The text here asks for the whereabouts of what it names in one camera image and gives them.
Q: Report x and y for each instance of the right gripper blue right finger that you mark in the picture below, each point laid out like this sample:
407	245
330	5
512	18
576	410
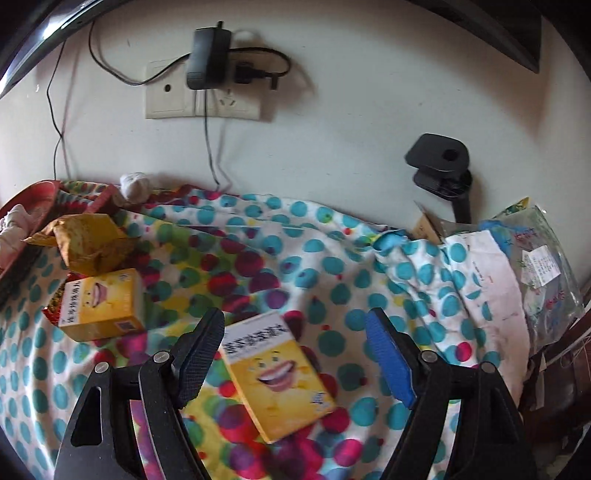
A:
490	439

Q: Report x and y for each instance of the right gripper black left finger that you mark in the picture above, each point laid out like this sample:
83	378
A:
99	441

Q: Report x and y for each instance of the yellow medicine box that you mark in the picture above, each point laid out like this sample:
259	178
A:
278	385
102	307

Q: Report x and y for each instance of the yellow snack bag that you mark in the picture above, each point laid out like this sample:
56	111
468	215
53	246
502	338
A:
90	244

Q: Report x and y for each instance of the white sock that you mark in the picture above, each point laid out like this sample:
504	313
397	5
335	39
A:
16	225
135	187

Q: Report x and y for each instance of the red round tray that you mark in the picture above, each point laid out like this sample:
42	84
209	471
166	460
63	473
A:
39	201

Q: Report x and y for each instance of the red candy wrapper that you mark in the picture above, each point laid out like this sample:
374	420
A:
52	310

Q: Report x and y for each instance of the plastic bag with papers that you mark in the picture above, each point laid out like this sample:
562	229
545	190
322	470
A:
551	297

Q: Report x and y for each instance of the polka dot tablecloth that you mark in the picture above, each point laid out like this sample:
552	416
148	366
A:
322	271

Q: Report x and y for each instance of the small red white box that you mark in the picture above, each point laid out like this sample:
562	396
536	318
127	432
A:
108	202

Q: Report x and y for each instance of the black power adapter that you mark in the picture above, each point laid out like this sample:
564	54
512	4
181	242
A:
208	60

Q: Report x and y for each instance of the black clamp mount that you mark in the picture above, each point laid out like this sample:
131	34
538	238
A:
442	169

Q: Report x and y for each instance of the white wall socket plate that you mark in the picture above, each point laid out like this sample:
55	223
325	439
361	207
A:
168	96

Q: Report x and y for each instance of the black plug with cable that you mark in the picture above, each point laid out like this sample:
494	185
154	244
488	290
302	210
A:
246	72

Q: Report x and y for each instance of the black wall television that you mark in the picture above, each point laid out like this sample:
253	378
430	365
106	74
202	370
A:
30	30

